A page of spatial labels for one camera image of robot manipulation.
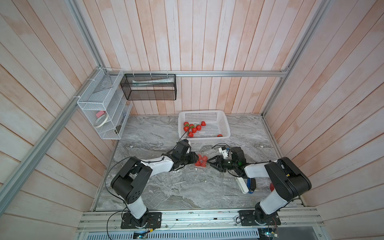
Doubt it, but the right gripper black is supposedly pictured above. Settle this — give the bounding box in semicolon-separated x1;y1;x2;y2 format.
207;155;238;172

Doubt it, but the clear plastic clamshell container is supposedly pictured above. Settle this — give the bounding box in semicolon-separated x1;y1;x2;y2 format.
194;153;209;168

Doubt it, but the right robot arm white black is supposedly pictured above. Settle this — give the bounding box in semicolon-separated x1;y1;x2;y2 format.
207;147;312;226

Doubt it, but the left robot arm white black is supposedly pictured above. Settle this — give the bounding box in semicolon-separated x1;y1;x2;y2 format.
111;140;199;220

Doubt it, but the blue object on table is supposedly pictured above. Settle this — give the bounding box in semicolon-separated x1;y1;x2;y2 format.
247;178;257;194

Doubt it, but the white perforated plastic basket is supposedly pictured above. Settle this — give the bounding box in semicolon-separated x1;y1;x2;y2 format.
178;110;231;142

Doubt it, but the roll of tape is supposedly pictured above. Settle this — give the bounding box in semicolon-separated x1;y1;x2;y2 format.
94;113;109;129

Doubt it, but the pink note pad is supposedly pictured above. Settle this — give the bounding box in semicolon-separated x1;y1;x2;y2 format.
96;111;106;119

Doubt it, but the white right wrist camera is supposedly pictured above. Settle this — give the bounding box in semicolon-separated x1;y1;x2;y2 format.
219;146;230;159

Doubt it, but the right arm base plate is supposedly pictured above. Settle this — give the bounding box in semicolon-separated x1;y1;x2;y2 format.
239;209;281;227

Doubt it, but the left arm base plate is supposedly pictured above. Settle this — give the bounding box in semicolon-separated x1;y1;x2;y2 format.
121;211;162;230

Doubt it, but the black mesh wall basket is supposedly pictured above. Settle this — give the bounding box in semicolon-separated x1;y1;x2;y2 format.
120;73;177;101

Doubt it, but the white wire wall shelf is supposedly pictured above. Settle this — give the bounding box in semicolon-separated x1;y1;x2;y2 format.
77;68;133;140

